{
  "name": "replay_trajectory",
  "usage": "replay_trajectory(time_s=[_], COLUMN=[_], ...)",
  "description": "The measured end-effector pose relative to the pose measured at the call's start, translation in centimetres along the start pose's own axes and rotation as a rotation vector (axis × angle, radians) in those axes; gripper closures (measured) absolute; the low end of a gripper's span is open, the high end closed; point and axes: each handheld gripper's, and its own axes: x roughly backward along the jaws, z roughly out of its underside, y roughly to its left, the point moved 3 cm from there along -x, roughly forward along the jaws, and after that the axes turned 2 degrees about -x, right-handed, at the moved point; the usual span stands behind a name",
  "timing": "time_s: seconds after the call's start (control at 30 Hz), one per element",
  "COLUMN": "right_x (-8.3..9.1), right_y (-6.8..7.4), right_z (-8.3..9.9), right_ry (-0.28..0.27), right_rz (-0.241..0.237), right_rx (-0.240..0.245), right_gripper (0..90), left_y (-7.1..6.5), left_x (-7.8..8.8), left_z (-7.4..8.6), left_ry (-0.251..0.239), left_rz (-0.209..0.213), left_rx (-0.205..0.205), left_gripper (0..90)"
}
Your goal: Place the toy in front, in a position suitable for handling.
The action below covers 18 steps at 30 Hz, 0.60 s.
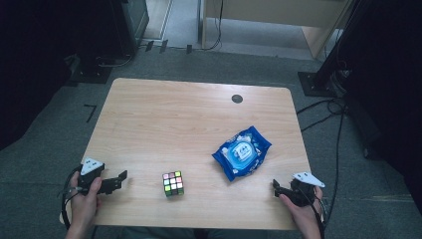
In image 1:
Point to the multicoloured puzzle cube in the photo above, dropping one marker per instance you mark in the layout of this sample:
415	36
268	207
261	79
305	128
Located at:
173	183

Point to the light wooden cabinet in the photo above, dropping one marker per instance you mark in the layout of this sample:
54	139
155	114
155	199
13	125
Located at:
265	13

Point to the dark round table grommet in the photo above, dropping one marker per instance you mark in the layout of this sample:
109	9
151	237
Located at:
237	98

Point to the black cabinet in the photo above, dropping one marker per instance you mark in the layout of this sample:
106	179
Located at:
131	23

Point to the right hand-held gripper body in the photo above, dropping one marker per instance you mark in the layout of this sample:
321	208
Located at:
307	179

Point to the small black tape strip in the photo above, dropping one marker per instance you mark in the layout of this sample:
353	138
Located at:
189	49
149	46
163	46

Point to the person's left hand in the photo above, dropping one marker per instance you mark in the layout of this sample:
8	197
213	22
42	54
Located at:
83	209

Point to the dark curtain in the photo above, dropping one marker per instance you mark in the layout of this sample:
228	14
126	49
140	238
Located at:
33	66
391	99

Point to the person's right hand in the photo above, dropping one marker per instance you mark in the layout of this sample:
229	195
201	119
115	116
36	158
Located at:
307	217

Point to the blue wet wipes pack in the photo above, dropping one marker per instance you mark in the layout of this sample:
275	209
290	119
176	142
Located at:
242	153

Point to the black flat stand base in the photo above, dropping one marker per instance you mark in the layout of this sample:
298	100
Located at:
89	74

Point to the person's dark trousers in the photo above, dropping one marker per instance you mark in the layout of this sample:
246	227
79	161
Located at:
159	234

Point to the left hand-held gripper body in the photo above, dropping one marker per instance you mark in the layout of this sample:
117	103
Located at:
89	165

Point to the black square stand base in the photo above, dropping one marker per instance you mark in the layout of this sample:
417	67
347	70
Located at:
310	84

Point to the black metal stand post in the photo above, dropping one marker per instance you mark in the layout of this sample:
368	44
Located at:
338	46

